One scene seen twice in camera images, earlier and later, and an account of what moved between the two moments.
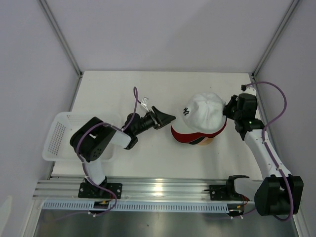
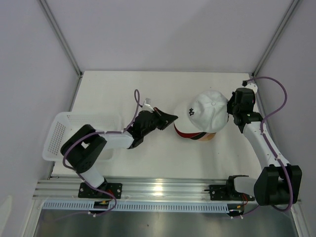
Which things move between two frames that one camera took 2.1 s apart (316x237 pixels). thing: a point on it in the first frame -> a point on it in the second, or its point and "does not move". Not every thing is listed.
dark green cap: x=197 y=141 -> x=199 y=136
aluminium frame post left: x=61 y=35 does not move
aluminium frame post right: x=260 y=64 does not move
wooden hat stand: x=206 y=140 -> x=208 y=136
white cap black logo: x=202 y=112 does not move
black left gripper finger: x=164 y=118 does not move
